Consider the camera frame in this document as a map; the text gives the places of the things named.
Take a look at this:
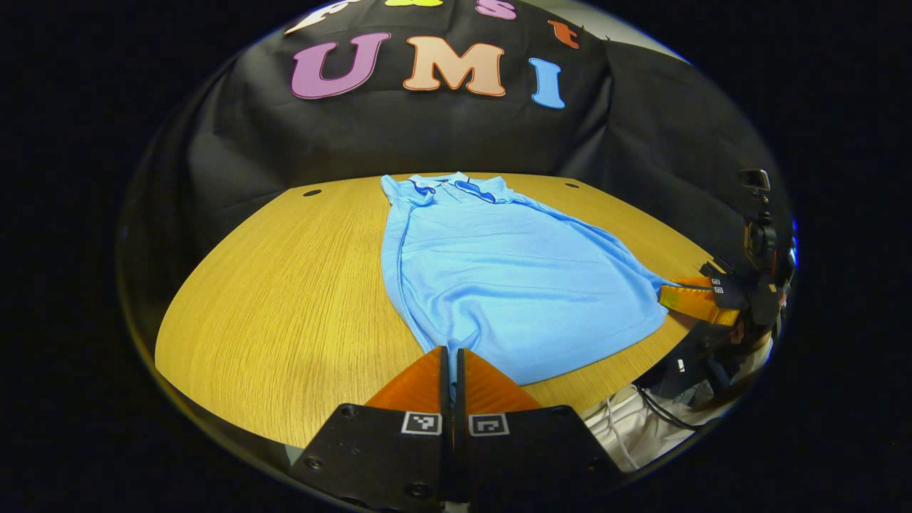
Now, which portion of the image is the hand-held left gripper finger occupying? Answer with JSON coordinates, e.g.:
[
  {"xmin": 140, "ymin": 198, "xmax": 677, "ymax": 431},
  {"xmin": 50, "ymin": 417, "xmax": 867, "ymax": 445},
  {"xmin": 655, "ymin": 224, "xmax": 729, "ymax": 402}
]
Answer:
[
  {"xmin": 456, "ymin": 348, "xmax": 624, "ymax": 508},
  {"xmin": 289, "ymin": 346, "xmax": 455, "ymax": 513}
]

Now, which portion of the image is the light blue T-shirt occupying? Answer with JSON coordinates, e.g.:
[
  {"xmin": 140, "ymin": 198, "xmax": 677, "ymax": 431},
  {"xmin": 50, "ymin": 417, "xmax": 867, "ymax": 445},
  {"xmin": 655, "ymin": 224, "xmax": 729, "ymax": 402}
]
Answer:
[{"xmin": 380, "ymin": 172, "xmax": 678, "ymax": 388}]

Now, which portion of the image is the person's white clothing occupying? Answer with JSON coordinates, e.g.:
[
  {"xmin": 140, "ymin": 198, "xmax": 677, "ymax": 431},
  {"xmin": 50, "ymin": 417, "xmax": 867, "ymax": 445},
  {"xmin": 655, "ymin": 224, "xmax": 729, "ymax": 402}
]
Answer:
[{"xmin": 581, "ymin": 335, "xmax": 776, "ymax": 472}]

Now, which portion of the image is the black backdrop cloth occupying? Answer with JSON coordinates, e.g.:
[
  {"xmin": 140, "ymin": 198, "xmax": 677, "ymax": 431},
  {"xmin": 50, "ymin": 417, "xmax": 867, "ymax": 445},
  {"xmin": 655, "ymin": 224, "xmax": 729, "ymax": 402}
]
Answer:
[{"xmin": 118, "ymin": 0, "xmax": 795, "ymax": 343}]

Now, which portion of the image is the black cable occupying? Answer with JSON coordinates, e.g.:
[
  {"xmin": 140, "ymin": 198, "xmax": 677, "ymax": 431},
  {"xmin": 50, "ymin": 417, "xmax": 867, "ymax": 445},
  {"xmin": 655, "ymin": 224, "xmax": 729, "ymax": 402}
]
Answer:
[{"xmin": 636, "ymin": 385, "xmax": 706, "ymax": 432}]

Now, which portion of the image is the white cable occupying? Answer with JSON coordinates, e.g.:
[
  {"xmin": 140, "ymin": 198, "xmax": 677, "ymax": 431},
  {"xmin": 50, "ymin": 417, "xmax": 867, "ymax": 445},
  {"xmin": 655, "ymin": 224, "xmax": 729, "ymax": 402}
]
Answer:
[{"xmin": 604, "ymin": 396, "xmax": 642, "ymax": 471}]

